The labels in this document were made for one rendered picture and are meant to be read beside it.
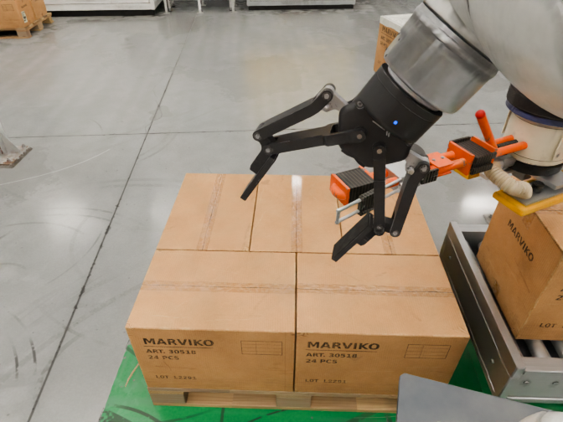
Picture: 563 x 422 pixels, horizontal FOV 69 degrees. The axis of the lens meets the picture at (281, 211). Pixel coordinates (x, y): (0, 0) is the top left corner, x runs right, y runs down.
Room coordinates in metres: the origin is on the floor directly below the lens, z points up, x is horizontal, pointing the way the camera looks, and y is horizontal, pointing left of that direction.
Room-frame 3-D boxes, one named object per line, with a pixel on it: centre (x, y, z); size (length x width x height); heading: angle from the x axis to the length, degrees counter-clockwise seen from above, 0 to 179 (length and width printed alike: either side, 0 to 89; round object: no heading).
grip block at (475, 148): (0.93, -0.49, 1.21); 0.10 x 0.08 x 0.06; 24
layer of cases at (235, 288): (1.36, -0.07, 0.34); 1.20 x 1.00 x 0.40; 88
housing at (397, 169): (0.84, -0.29, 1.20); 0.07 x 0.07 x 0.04; 24
